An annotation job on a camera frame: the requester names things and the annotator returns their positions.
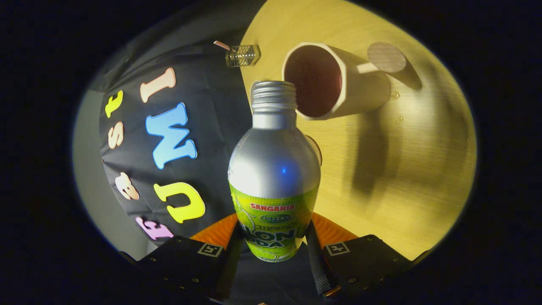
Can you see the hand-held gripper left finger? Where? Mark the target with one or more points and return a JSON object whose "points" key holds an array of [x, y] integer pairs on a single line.
{"points": [[226, 262]]}

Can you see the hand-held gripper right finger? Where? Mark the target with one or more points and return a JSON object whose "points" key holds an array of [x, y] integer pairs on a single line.
{"points": [[317, 262]]}

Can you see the silver green juice bottle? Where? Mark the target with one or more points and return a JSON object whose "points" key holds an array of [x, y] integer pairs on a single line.
{"points": [[275, 169]]}

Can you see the round wooden coaster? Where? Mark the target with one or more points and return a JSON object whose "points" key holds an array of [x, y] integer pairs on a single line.
{"points": [[317, 150]]}

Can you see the wooden table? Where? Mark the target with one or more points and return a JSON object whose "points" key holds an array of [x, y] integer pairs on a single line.
{"points": [[402, 169]]}

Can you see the pink straw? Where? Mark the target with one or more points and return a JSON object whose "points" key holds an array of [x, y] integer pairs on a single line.
{"points": [[221, 44]]}

